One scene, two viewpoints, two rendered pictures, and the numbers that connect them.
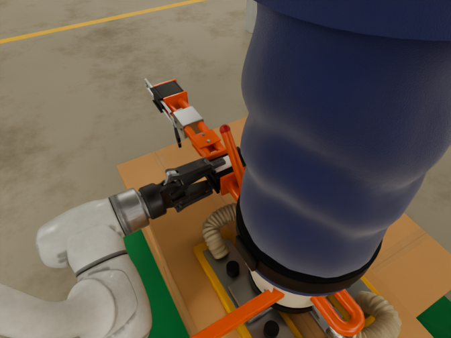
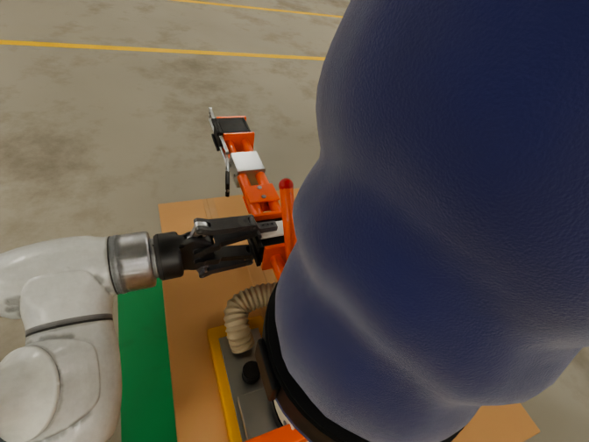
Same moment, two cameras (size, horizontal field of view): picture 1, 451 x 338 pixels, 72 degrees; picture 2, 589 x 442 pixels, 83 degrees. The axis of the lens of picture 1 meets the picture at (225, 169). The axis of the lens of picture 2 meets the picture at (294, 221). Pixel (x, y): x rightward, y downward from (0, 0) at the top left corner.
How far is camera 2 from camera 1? 0.14 m
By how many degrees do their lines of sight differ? 3
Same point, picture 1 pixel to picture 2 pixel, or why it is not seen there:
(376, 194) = (527, 351)
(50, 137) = (101, 157)
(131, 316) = (82, 416)
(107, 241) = (84, 297)
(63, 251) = (15, 295)
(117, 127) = (177, 165)
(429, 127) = not seen: outside the picture
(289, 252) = (332, 398)
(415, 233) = not seen: hidden behind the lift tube
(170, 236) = (184, 306)
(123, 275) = (91, 351)
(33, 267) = not seen: hidden behind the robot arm
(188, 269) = (194, 357)
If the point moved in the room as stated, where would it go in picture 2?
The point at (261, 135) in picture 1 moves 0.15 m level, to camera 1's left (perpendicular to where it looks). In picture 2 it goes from (332, 186) to (65, 120)
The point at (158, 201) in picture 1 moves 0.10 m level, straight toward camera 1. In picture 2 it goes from (173, 258) to (169, 319)
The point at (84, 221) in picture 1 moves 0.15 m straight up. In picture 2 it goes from (59, 261) to (10, 173)
